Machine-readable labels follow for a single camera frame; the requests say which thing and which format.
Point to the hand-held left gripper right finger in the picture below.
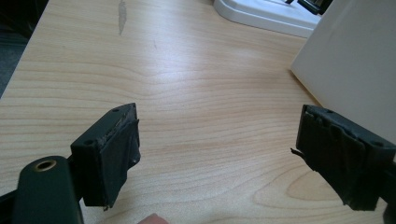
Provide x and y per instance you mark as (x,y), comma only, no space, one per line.
(339,161)

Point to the white plastic tray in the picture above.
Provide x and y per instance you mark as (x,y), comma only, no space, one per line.
(267,15)

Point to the white box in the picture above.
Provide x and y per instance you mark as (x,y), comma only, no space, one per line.
(351,62)

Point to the black object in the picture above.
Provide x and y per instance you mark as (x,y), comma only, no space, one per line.
(313,4)

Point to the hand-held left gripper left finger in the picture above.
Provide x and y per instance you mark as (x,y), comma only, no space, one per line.
(102,155)

